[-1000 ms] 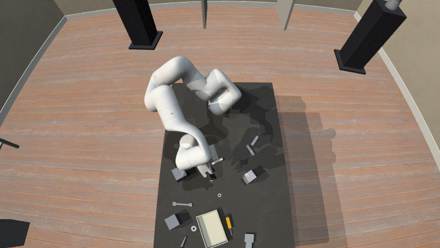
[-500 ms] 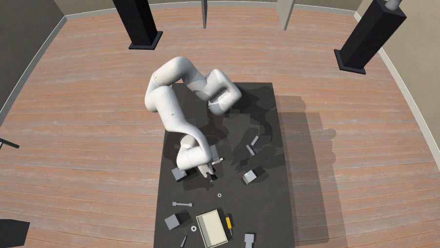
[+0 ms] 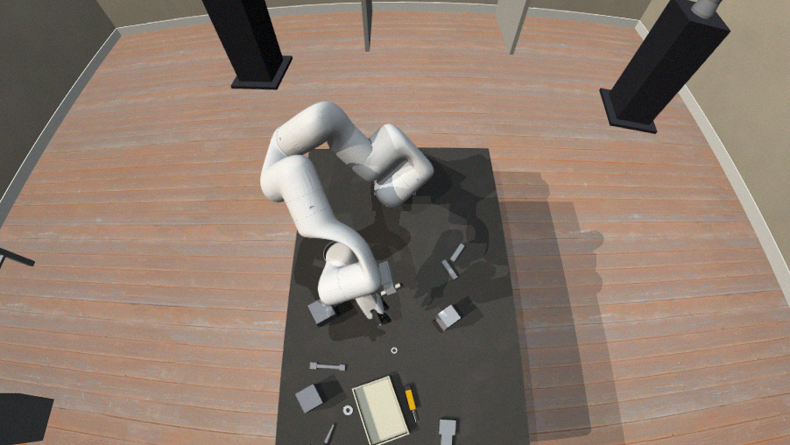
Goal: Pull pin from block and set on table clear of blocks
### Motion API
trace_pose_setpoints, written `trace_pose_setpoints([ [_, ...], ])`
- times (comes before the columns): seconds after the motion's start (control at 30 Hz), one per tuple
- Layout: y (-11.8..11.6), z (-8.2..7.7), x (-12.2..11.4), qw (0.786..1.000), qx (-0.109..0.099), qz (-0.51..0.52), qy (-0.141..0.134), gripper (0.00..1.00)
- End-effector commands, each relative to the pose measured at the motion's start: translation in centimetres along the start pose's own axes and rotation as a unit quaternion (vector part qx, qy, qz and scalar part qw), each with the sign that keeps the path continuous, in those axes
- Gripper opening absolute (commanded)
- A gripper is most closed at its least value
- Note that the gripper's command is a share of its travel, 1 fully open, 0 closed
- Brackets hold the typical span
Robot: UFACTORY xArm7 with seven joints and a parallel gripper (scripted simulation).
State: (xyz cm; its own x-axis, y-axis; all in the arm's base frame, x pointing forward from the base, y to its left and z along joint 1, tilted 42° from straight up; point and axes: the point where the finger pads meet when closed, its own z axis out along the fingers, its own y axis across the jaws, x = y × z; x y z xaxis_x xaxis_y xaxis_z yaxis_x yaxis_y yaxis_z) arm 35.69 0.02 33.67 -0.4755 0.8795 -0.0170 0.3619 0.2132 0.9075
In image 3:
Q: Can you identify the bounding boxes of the cream open-top tray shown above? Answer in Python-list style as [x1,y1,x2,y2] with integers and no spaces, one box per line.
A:
[352,376,409,445]

